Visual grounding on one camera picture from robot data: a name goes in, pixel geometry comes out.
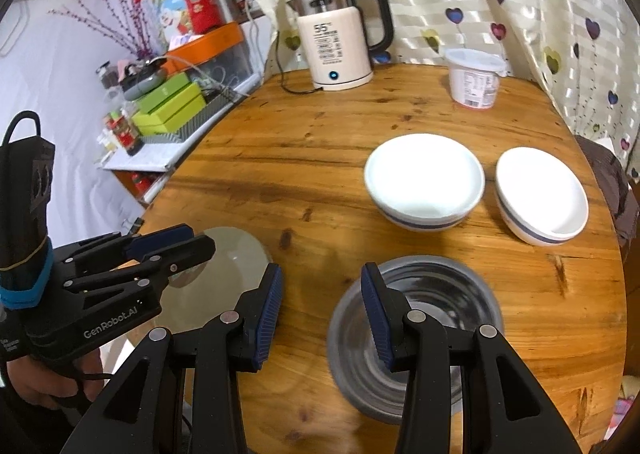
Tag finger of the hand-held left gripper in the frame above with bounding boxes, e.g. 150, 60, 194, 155
62, 234, 217, 296
62, 224, 196, 267

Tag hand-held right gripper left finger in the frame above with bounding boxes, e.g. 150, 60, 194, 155
60, 262, 285, 454

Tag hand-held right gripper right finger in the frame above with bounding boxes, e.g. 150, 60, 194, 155
360, 261, 583, 454

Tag beige plate with blue print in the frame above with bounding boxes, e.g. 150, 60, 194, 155
160, 228, 273, 335

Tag stainless steel bowl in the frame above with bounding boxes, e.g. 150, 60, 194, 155
327, 256, 504, 423

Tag white bowl with blue stripe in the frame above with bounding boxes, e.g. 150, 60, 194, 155
495, 147, 589, 247
364, 134, 486, 233

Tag person's left forearm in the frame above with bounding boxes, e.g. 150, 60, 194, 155
0, 384, 86, 454

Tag person's left hand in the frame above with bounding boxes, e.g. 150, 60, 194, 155
7, 349, 104, 410

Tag red figurine jar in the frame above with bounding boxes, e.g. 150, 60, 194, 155
106, 110, 144, 156

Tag zigzag patterned tray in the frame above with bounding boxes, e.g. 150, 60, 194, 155
140, 93, 237, 146

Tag lime green box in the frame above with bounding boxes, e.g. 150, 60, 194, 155
132, 83, 207, 136

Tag grey oval device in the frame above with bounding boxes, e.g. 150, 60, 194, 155
122, 69, 167, 101

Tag dark glass jar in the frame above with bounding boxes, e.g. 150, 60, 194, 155
96, 60, 117, 91

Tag clear plastic bin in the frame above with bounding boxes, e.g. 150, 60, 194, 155
197, 40, 264, 96

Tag orange bin lid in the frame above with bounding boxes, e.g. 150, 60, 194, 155
162, 22, 246, 76

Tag purple flower branches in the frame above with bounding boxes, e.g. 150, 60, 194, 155
49, 0, 162, 59

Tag cream electric kettle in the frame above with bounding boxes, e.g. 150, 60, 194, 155
286, 0, 395, 92

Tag white yogurt tub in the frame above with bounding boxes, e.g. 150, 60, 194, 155
444, 48, 507, 110

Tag dark brown cloth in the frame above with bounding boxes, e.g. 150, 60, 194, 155
574, 134, 632, 247

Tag white cable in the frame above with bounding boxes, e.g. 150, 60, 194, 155
164, 53, 238, 96

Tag black kettle cable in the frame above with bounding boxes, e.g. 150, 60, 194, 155
271, 31, 328, 96

